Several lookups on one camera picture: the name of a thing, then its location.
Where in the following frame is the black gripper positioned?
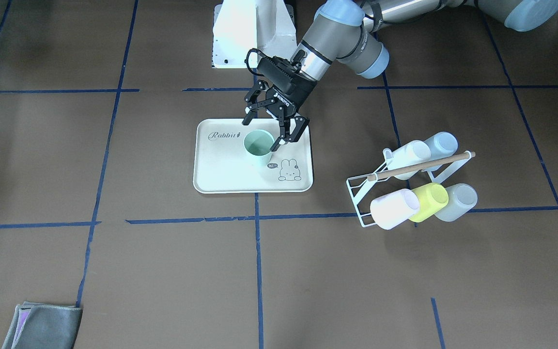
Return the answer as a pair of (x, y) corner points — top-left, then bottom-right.
(242, 56), (317, 152)

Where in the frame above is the green cup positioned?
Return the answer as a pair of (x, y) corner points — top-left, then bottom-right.
(243, 129), (275, 167)

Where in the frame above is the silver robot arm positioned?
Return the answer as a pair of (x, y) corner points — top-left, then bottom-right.
(242, 0), (558, 152)

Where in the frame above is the white rabbit serving tray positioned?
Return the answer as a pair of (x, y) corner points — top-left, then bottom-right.
(193, 118), (313, 194)

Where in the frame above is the cream white cup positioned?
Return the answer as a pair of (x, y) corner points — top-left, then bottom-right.
(383, 141), (432, 170)

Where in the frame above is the pink cup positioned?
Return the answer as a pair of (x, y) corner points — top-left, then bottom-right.
(370, 189), (420, 230)

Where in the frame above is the light blue cup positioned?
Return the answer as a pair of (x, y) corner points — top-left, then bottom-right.
(424, 132), (458, 161)

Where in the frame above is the yellow cup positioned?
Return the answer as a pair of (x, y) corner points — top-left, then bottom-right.
(409, 183), (449, 223)

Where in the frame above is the grey cup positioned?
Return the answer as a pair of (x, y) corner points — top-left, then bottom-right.
(434, 183), (478, 222)

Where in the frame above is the folded grey cloth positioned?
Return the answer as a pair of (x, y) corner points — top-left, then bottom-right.
(2, 301), (82, 349)

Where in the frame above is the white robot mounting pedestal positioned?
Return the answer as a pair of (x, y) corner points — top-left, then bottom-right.
(211, 0), (297, 69)

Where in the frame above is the white wire cup rack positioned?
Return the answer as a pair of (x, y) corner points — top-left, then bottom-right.
(345, 150), (476, 228)

